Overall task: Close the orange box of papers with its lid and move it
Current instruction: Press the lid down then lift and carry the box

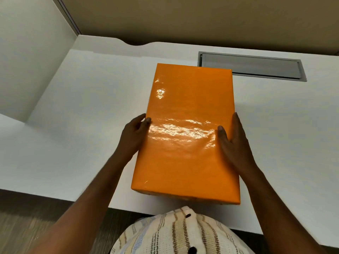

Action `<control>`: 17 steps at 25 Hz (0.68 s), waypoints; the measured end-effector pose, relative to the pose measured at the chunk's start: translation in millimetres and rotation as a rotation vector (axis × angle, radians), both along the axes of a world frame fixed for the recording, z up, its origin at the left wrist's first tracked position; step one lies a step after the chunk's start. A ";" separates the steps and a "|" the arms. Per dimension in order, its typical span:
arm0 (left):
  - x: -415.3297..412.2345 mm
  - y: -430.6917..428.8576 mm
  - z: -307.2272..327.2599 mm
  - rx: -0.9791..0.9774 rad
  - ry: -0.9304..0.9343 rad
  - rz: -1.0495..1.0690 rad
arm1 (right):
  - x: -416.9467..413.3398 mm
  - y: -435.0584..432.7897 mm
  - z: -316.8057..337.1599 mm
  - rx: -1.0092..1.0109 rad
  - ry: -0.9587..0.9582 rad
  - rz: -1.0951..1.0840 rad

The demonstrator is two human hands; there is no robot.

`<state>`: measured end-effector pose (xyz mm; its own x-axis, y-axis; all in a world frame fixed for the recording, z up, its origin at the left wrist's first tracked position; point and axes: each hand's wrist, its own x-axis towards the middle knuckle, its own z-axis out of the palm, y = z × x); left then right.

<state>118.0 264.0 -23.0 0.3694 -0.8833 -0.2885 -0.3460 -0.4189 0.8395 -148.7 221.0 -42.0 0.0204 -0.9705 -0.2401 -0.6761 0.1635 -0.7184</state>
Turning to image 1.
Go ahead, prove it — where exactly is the person's right hand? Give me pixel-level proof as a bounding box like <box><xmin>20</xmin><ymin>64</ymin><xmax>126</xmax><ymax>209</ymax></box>
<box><xmin>217</xmin><ymin>112</ymin><xmax>258</xmax><ymax>177</ymax></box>

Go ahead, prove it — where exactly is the person's left hand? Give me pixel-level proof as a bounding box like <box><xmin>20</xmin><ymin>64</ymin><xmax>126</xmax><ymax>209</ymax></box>
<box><xmin>115</xmin><ymin>113</ymin><xmax>152</xmax><ymax>163</ymax></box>

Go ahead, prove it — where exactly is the orange box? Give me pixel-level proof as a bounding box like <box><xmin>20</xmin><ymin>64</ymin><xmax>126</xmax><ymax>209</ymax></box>
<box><xmin>131</xmin><ymin>63</ymin><xmax>241</xmax><ymax>205</ymax></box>

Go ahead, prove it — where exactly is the person's left forearm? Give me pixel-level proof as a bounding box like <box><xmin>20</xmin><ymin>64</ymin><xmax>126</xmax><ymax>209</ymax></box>
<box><xmin>26</xmin><ymin>152</ymin><xmax>130</xmax><ymax>254</ymax></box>

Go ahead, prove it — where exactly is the person's right forearm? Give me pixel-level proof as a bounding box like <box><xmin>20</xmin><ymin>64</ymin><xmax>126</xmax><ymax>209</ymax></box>
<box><xmin>240</xmin><ymin>167</ymin><xmax>329</xmax><ymax>254</ymax></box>

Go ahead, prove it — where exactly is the cream striped knit shirt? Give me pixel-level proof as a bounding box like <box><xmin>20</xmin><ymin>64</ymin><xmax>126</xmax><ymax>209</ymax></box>
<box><xmin>110</xmin><ymin>206</ymin><xmax>256</xmax><ymax>254</ymax></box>

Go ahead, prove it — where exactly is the white desk partition panel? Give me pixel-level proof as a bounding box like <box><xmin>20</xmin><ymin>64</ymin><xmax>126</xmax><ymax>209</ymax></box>
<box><xmin>0</xmin><ymin>0</ymin><xmax>81</xmax><ymax>123</ymax></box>

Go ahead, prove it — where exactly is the grey desk cable hatch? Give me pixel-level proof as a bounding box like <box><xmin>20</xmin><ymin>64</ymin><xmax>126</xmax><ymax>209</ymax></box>
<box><xmin>198</xmin><ymin>51</ymin><xmax>308</xmax><ymax>82</ymax></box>

